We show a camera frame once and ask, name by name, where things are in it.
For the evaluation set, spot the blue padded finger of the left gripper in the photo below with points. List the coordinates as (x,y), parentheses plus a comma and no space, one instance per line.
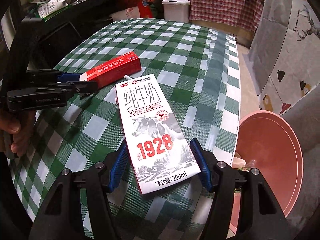
(81,87)

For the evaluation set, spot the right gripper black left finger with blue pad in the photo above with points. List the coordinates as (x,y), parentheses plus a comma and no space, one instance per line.
(61,214)

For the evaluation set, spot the red white box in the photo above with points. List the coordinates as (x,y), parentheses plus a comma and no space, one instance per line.
(113,70)

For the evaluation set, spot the white milk carton 1928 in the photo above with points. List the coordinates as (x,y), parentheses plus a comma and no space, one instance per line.
(159,151)

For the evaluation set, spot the person left hand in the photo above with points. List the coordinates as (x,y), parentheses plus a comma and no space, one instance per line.
(21,130)

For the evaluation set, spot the black metal shelf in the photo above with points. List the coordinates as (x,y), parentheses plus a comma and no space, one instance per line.
(45,41)

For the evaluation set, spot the pink plastic basin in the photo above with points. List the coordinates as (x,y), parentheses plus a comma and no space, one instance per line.
(267,142)

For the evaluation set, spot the green white checkered tablecloth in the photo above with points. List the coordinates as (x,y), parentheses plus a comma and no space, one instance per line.
(188,87)

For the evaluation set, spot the white plastic bin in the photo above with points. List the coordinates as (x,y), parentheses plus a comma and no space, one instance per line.
(176,10)

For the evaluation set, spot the grey deer print cover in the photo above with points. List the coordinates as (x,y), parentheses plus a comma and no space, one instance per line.
(283,61)

